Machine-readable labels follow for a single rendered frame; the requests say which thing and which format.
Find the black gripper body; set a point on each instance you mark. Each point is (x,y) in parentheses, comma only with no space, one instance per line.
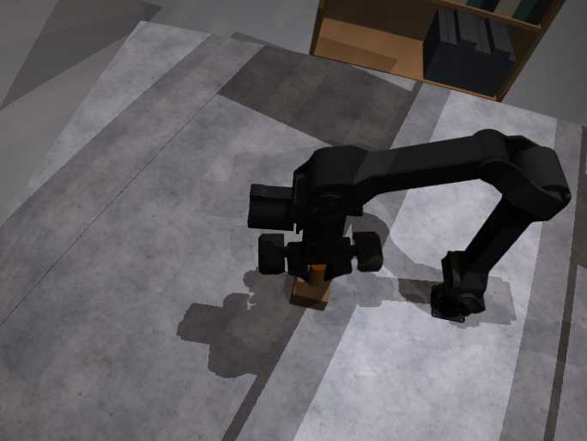
(272,252)

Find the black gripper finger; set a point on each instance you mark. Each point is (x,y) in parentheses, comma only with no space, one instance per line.
(332,271)
(301,273)

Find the brown wooden block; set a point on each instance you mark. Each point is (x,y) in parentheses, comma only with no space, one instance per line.
(304,294)

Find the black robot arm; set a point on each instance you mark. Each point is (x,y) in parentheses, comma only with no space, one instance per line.
(338,181)

